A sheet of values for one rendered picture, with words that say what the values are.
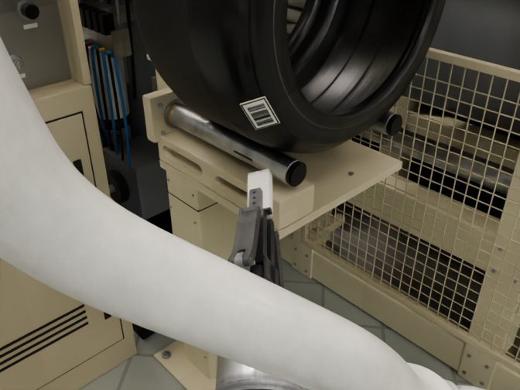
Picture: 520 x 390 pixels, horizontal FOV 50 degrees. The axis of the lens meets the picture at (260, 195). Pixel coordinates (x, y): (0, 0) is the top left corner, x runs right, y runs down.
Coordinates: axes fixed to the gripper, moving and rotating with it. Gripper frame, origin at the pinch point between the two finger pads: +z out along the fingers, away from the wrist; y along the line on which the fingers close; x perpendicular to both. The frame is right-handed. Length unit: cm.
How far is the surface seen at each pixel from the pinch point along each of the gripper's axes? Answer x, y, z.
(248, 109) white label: -1.6, -0.6, 15.5
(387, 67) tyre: 17, 25, 44
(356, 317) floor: -13, 124, 36
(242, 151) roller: -9.1, 14.6, 21.8
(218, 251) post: -35, 59, 31
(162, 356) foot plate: -69, 93, 19
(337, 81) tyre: 7, 26, 45
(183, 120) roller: -21.9, 14.5, 33.7
